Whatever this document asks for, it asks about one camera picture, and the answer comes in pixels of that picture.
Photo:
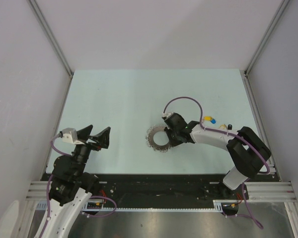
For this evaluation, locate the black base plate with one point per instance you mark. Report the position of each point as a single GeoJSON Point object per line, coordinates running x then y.
{"type": "Point", "coordinates": [166, 191]}

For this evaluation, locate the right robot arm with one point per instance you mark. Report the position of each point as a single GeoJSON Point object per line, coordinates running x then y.
{"type": "Point", "coordinates": [248, 152]}

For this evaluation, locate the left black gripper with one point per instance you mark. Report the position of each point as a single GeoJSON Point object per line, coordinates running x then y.
{"type": "Point", "coordinates": [102, 139]}

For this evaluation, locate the aluminium front rail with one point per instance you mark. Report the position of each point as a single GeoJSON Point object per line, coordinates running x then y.
{"type": "Point", "coordinates": [257, 191]}

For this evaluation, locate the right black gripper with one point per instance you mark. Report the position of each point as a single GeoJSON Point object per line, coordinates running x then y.
{"type": "Point", "coordinates": [173, 143]}

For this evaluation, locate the left aluminium frame post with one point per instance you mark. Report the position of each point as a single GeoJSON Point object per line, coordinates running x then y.
{"type": "Point", "coordinates": [38, 13]}

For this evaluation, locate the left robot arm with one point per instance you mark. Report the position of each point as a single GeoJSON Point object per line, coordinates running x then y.
{"type": "Point", "coordinates": [69, 186]}

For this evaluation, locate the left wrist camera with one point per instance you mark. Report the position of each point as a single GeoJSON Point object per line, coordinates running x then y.
{"type": "Point", "coordinates": [69, 135]}

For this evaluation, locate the metal disc with keyrings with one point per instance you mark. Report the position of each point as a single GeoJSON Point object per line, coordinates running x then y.
{"type": "Point", "coordinates": [157, 138]}

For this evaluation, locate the yellow key tag key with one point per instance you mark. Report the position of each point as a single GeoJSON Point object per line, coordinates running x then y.
{"type": "Point", "coordinates": [207, 118]}

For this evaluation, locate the cream key tag key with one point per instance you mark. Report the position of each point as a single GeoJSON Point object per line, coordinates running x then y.
{"type": "Point", "coordinates": [223, 126]}

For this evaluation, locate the white slotted cable duct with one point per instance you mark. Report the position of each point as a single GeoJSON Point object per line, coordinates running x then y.
{"type": "Point", "coordinates": [216, 208]}

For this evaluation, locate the aluminium frame post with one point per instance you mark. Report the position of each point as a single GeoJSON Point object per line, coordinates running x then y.
{"type": "Point", "coordinates": [38, 13]}
{"type": "Point", "coordinates": [281, 10]}

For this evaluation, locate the right aluminium frame post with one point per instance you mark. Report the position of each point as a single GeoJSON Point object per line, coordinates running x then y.
{"type": "Point", "coordinates": [281, 10]}

